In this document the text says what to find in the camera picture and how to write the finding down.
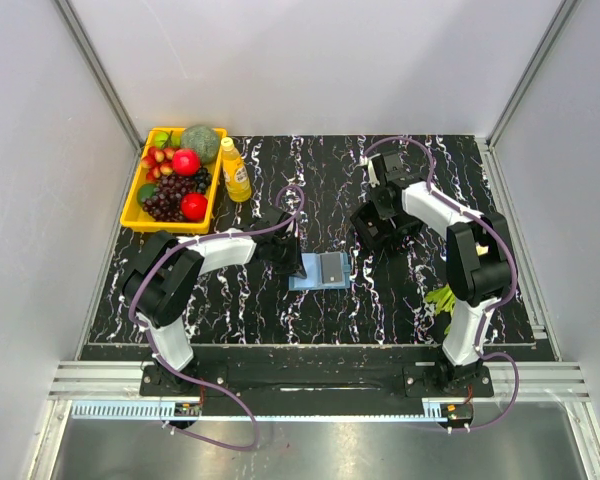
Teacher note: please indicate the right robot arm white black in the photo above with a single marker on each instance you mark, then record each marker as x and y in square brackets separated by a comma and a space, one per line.
[480, 269]

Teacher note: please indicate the green melon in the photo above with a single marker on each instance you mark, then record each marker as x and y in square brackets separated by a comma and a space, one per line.
[203, 140]

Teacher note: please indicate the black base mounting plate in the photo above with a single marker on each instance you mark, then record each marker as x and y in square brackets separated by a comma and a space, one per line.
[411, 371]

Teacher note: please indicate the yellow plastic tray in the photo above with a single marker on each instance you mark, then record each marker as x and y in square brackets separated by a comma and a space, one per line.
[134, 218]

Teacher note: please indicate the red apple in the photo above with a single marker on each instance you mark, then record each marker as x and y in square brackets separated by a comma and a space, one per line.
[194, 206]

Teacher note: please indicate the green avocado fruit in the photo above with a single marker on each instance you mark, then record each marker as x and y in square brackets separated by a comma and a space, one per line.
[145, 192]

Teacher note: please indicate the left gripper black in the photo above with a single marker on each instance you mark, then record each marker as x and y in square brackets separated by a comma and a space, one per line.
[295, 265]

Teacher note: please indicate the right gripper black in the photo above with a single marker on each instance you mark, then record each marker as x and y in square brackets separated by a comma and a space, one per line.
[383, 214]

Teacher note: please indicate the small red fruit cluster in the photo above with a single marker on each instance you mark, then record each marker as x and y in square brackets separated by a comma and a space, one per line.
[157, 163]

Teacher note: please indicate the blue card holder wallet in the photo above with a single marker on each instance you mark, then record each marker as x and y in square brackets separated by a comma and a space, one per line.
[313, 281]

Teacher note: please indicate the black card box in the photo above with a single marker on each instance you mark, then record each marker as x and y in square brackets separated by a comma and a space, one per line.
[376, 233]

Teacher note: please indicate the white celery stalk with leaves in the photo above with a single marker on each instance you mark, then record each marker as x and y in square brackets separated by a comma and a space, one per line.
[443, 299]

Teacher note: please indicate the yellow juice bottle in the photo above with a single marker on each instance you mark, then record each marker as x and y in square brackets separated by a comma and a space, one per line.
[236, 177]

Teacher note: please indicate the dark purple grape bunch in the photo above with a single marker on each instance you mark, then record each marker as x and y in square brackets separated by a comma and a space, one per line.
[164, 205]

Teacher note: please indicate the green lime fruit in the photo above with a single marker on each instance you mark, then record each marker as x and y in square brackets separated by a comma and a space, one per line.
[162, 139]

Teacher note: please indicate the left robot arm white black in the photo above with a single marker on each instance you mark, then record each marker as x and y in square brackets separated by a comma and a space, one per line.
[160, 282]

